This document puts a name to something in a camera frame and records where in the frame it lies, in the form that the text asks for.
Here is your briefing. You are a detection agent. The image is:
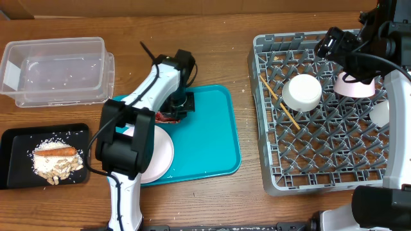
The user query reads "red snack wrapper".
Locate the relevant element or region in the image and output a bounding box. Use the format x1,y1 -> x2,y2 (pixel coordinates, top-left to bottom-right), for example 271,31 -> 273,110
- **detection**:
155,112 -> 182,124

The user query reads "pink bowl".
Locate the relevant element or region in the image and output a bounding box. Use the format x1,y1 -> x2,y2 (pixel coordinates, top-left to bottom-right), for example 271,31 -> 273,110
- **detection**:
333,72 -> 375,98

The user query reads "white plate with food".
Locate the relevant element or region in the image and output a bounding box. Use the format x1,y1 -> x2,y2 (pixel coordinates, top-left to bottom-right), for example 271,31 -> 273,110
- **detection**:
141,126 -> 174,184

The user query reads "white bowl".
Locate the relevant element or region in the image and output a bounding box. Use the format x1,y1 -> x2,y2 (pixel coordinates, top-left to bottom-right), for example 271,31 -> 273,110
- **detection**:
282,74 -> 322,112

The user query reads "white cup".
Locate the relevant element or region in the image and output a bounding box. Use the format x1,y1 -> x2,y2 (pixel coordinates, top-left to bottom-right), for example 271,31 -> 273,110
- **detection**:
369,100 -> 389,127

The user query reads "wooden chopstick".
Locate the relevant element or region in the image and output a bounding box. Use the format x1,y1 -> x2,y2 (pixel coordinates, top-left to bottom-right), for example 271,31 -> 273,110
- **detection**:
259,75 -> 301,130

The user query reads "orange carrot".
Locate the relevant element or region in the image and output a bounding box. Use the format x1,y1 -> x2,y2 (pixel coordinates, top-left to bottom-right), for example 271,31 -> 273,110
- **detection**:
34,147 -> 77,157

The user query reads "peanuts and rice food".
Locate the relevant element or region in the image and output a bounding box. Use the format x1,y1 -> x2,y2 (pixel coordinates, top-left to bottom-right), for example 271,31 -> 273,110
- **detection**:
27,138 -> 84,185

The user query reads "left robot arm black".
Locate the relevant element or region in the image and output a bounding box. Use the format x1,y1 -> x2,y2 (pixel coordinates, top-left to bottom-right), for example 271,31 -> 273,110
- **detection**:
90,49 -> 197,230

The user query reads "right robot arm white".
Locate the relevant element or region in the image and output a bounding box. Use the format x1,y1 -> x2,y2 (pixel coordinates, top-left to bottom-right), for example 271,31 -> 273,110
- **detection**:
315,20 -> 410,230

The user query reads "grey dishwasher rack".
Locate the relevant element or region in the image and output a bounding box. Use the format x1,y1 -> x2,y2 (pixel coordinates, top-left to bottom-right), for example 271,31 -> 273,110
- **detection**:
247,26 -> 411,197

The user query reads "teal serving tray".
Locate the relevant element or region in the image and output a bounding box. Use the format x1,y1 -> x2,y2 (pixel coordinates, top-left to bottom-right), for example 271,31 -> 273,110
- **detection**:
109,84 -> 242,187

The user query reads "clear plastic bin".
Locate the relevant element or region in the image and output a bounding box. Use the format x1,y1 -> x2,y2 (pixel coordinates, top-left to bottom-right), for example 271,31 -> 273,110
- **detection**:
1,37 -> 110,95

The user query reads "black plastic tray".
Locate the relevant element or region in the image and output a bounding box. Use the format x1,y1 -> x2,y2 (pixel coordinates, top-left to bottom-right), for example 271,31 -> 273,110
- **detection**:
1,123 -> 90,190

